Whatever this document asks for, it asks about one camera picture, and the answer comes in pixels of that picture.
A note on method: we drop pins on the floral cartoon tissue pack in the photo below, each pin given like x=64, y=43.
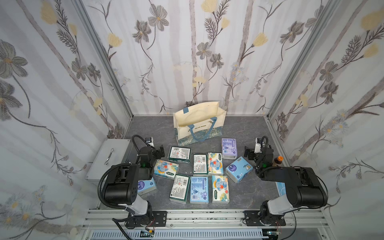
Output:
x=220, y=185

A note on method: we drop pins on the light blue purple-logo tissue pack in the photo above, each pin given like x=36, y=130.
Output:
x=238, y=169

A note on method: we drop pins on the purple tissue pack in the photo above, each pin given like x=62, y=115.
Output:
x=229, y=149

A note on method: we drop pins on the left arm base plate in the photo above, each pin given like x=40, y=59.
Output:
x=156, y=218

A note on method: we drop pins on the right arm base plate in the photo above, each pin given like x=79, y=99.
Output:
x=255, y=219

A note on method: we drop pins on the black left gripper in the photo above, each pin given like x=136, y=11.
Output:
x=158, y=152

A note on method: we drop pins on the silver metal case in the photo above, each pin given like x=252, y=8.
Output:
x=111, y=153

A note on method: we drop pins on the green white tissue pack front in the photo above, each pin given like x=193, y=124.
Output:
x=180, y=189

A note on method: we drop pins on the cream canvas tote bag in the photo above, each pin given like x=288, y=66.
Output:
x=198, y=123

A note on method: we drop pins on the blue face mask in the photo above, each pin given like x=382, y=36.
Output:
x=281, y=188

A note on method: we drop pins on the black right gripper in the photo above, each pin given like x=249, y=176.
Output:
x=250, y=153

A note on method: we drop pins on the cartoon tissue pack tilted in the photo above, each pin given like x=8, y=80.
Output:
x=166, y=169

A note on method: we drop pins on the green white tissue pack back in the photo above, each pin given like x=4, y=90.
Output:
x=181, y=155

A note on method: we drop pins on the aluminium frame rail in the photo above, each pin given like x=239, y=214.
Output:
x=229, y=224

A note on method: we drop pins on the light blue tissue pack left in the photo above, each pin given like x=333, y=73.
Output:
x=146, y=186

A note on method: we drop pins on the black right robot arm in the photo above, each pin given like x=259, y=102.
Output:
x=304, y=190

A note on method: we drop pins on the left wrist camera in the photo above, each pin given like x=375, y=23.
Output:
x=149, y=141

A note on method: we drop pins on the brown bottle orange cap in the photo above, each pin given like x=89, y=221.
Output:
x=277, y=161

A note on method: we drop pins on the light blue tissue pack front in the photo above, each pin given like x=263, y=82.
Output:
x=199, y=190

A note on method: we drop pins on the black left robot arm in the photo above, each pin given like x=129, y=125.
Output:
x=118, y=187

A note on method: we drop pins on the green white tissue pack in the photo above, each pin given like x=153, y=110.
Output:
x=180, y=189
x=200, y=165
x=181, y=155

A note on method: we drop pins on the cartoon elephant tissue pack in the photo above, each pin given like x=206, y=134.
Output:
x=215, y=164

